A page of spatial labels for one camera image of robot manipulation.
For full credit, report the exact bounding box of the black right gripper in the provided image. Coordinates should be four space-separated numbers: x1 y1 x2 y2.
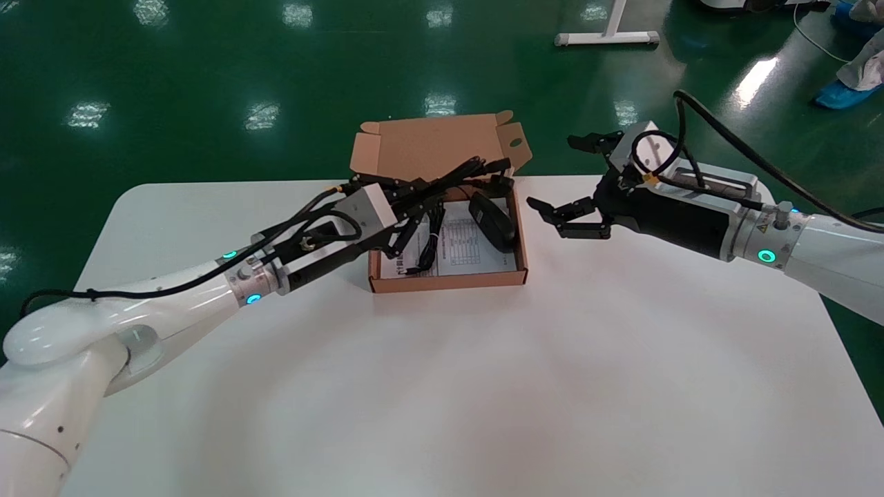
526 131 744 261

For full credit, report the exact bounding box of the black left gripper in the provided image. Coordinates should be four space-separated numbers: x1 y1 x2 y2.
279 175 455 295

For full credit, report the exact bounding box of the black power cord bundle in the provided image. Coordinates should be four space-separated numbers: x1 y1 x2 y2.
394 157 516 228

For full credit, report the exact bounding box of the black wired computer mouse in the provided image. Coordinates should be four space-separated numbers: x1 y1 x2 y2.
404 191 519 277

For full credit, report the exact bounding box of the brown cardboard storage box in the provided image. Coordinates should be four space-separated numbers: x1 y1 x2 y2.
349 110 534 294

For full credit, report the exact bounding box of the white printed paper manual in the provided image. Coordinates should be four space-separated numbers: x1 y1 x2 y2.
380 199 519 279

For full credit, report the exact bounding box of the white table leg base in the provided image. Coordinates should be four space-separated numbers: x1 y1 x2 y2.
554 0 662 48

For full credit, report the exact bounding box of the white and black machine base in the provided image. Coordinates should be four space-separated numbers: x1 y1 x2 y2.
696 0 834 15

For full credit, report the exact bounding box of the blue shoe cover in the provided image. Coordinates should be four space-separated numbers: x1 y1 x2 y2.
813 79 884 112
832 3 884 37

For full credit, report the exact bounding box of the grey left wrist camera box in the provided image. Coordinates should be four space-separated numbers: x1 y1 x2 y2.
330 182 400 240

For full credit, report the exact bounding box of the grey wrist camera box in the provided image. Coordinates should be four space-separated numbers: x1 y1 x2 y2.
608 121 762 208
330 182 400 240

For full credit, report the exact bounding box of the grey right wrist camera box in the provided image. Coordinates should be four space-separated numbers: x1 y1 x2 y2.
608 121 762 208

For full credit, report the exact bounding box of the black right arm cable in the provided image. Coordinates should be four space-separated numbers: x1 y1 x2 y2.
631 89 884 233

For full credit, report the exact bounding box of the white floor cable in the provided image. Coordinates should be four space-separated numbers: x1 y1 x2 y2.
792 3 852 66

